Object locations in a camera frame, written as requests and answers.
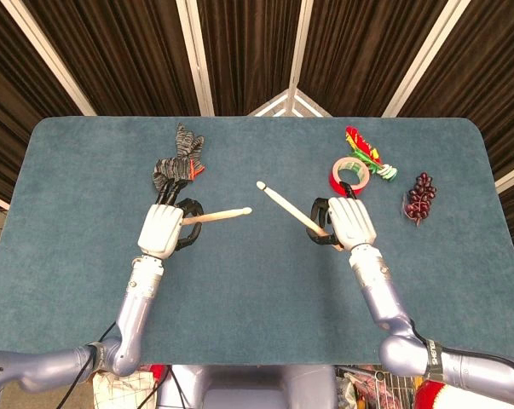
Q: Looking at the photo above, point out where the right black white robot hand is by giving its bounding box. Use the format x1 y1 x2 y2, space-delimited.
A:
306 181 378 252

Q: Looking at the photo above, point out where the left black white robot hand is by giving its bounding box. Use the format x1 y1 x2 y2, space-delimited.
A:
136 178 205 260

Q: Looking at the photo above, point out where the pale wooden drumstick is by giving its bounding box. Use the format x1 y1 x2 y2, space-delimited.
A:
256 181 344 252
182 206 253 226

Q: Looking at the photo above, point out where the red tape roll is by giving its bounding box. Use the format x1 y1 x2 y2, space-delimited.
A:
328 156 371 198

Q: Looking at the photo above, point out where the dark purple grape bunch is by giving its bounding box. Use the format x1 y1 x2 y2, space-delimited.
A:
401 171 438 227

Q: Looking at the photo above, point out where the colourful feather shuttlecock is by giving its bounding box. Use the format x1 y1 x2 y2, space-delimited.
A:
344 125 399 183

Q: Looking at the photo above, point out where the grey knit work glove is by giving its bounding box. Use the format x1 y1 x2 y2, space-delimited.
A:
152 123 206 193

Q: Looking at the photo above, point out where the blue felt table mat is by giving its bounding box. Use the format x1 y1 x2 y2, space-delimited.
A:
0 115 514 366

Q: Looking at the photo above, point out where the brown curtain screen panel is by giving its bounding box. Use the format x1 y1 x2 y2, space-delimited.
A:
177 0 315 117
288 0 458 117
384 0 514 188
0 0 87 205
9 0 211 117

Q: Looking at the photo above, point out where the white checked cloth bag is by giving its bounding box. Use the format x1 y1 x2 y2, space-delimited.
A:
92 370 158 409

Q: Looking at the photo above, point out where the grey robot torso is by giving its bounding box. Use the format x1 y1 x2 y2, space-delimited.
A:
160 364 338 409

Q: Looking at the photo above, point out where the red white round ball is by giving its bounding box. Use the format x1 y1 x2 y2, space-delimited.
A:
413 378 453 409

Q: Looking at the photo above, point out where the metal wire basket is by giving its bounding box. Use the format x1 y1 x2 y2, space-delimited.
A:
337 364 424 409

